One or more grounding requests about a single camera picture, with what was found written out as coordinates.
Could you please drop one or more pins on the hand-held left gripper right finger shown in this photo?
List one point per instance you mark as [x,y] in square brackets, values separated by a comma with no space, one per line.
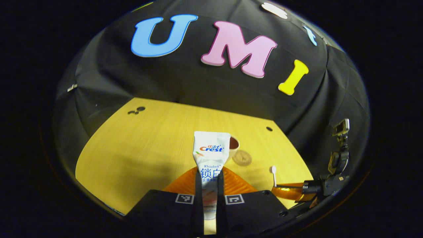
[221,205]

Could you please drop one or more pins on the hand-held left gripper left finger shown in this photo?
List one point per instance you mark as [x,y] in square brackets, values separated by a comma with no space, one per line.
[199,205]

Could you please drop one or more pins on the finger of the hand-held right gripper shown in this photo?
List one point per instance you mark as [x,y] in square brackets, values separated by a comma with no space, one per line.
[307,197]
[287,191]

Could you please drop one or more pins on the white and pink toothbrush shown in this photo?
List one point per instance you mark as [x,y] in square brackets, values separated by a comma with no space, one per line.
[274,175]

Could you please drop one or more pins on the round brown coaster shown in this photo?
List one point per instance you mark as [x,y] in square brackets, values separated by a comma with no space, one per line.
[242,158]

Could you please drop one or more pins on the white toothpaste tube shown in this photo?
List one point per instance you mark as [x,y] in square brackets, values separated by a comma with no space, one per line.
[211,148]

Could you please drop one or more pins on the black backdrop cloth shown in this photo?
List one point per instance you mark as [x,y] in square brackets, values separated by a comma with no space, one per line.
[185,79]

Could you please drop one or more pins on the silver binder clip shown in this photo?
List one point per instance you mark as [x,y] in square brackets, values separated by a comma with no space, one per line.
[72,87]

